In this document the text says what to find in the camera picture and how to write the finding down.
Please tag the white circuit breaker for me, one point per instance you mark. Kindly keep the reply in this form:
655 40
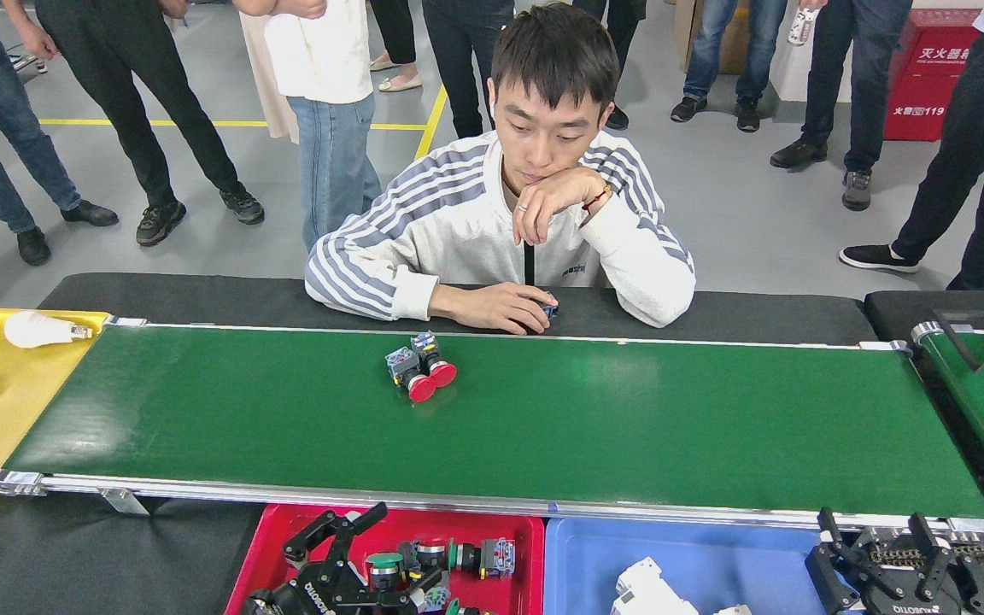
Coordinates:
650 589
731 611

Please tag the red fire extinguisher box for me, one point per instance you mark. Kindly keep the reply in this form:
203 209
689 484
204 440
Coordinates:
928 77

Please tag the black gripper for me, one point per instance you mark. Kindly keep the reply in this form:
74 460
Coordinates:
304 598
928 608

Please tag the red plastic tray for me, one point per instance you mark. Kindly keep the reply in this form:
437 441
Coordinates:
500 598

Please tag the white printed bottle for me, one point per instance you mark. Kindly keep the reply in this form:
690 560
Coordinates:
803 26

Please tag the person's right hand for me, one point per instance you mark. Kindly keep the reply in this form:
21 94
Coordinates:
492 306

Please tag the blue plastic tray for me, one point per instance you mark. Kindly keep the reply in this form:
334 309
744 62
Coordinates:
757 572

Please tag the seated person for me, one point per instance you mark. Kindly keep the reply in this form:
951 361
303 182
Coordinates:
441 222

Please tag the person's left hand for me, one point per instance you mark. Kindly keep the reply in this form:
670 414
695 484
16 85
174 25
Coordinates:
560 192

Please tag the white light bulb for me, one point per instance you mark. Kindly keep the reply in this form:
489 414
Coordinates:
35 330

